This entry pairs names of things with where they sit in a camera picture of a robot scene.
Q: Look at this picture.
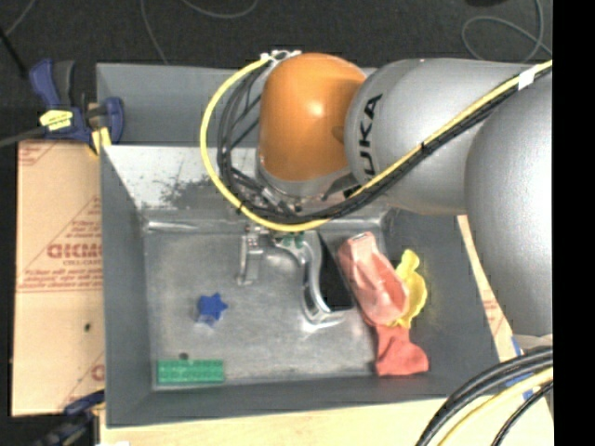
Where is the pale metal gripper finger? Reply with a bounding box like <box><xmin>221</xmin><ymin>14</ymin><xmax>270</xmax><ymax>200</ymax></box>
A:
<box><xmin>235</xmin><ymin>236</ymin><xmax>249</xmax><ymax>286</ymax></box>
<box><xmin>248</xmin><ymin>248</ymin><xmax>263</xmax><ymax>287</ymax></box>

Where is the blue star toy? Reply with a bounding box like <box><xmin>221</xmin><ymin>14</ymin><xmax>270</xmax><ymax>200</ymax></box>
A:
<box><xmin>192</xmin><ymin>292</ymin><xmax>230</xmax><ymax>328</ymax></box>

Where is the grey metal bin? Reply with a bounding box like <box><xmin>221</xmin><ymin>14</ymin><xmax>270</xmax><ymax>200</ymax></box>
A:
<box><xmin>95</xmin><ymin>62</ymin><xmax>504</xmax><ymax>427</ymax></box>

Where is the green flat studded block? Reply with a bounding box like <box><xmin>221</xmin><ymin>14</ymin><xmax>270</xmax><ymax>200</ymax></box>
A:
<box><xmin>155</xmin><ymin>358</ymin><xmax>227</xmax><ymax>386</ymax></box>

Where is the red-pink cloth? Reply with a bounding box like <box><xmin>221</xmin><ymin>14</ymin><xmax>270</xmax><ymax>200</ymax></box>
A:
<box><xmin>336</xmin><ymin>230</ymin><xmax>430</xmax><ymax>377</ymax></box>

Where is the yellow soft toy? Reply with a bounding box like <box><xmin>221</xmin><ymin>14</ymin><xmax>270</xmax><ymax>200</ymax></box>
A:
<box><xmin>388</xmin><ymin>248</ymin><xmax>429</xmax><ymax>330</ymax></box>

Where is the brown cardboard board, red print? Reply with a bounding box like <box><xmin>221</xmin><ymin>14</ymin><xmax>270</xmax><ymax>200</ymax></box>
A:
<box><xmin>10</xmin><ymin>138</ymin><xmax>522</xmax><ymax>418</ymax></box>

